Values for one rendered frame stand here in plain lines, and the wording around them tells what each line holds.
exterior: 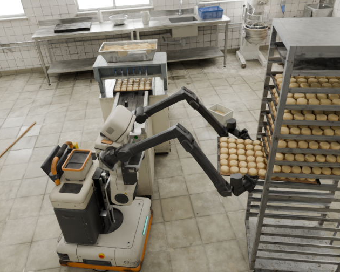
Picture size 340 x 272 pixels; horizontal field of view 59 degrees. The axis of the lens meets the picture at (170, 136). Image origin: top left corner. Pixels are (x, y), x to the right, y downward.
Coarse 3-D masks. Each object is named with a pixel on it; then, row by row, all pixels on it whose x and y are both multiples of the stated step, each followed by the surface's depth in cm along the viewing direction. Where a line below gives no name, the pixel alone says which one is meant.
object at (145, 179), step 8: (136, 96) 314; (144, 96) 313; (120, 104) 301; (128, 104) 300; (136, 104) 300; (136, 128) 263; (152, 128) 335; (144, 136) 260; (152, 152) 317; (144, 160) 275; (152, 160) 311; (144, 168) 281; (152, 168) 305; (144, 176) 286; (152, 176) 300; (144, 184) 292; (152, 184) 295; (144, 192) 298; (152, 192) 298
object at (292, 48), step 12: (288, 48) 134; (288, 60) 135; (288, 72) 138; (288, 84) 141; (276, 120) 153; (276, 132) 157; (276, 144) 161; (264, 180) 179; (264, 192) 181; (264, 204) 187; (252, 252) 217; (252, 264) 223
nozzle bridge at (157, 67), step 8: (160, 56) 311; (96, 64) 301; (104, 64) 300; (112, 64) 299; (120, 64) 298; (128, 64) 297; (136, 64) 296; (144, 64) 296; (152, 64) 296; (160, 64) 296; (96, 72) 299; (104, 72) 308; (112, 72) 309; (120, 72) 309; (136, 72) 309; (144, 72) 309; (152, 72) 309; (160, 72) 310; (96, 80) 304; (104, 80) 328; (104, 88) 326
